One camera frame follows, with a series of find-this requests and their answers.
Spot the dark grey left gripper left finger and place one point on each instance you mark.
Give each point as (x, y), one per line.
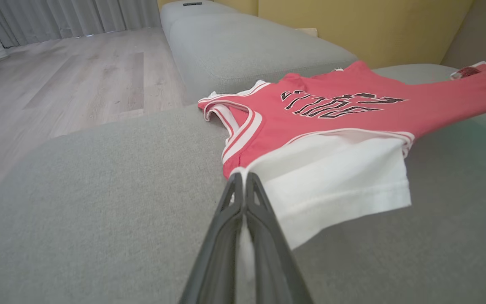
(217, 253)

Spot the yellow and grey sofa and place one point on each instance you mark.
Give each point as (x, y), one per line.
(373, 29)

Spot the red white basketball jersey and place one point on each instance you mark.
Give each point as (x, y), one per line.
(336, 126)

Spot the small beige tag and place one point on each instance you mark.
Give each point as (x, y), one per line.
(307, 32)

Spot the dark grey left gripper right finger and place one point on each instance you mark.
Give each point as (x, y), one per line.
(272, 261)

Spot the black remote control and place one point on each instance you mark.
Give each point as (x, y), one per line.
(192, 4)

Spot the grey curtain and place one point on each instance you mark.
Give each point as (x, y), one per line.
(120, 14)
(23, 19)

